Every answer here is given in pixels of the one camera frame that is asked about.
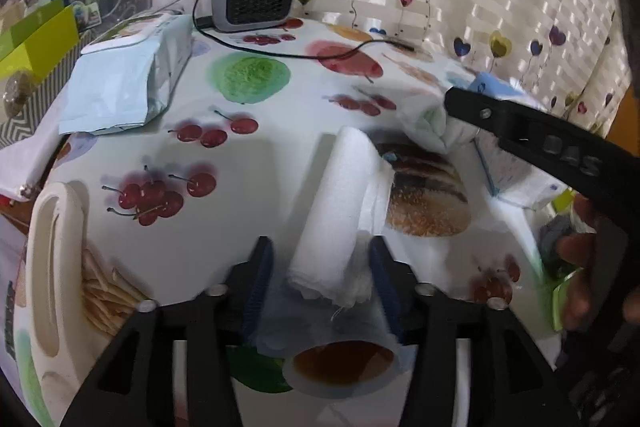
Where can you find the fruit print tablecloth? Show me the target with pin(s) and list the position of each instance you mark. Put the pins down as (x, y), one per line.
(280, 117)

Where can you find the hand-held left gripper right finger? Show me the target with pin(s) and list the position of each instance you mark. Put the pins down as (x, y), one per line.
(382, 279)

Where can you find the white tissue pack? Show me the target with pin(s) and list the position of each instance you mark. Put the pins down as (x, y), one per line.
(520, 177)

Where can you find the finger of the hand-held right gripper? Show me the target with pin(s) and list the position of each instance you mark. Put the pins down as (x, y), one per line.
(475, 113)

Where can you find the grey sock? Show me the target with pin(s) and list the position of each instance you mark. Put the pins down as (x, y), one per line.
(552, 239)

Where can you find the white cloth pouch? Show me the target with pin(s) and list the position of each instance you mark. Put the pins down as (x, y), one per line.
(25, 162)

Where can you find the white lid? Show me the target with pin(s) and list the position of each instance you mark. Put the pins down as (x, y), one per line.
(425, 122)

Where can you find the person's right hand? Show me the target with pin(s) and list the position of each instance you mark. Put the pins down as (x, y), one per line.
(580, 252)

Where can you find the grey zigzag pattern box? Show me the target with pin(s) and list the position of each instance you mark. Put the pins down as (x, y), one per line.
(35, 107)

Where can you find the light blue packet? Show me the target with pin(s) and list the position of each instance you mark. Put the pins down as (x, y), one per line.
(125, 77)

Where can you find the white gauze roll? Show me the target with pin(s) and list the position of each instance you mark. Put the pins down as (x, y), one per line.
(340, 207)

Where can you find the wooden cabinet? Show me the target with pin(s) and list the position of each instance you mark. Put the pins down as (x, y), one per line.
(627, 117)

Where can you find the green-edged white cardboard box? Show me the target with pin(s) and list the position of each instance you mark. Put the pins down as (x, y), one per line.
(562, 202)

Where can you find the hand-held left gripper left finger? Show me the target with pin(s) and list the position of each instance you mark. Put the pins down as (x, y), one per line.
(260, 279)

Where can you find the green cardboard box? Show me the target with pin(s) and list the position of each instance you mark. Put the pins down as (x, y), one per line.
(35, 37)

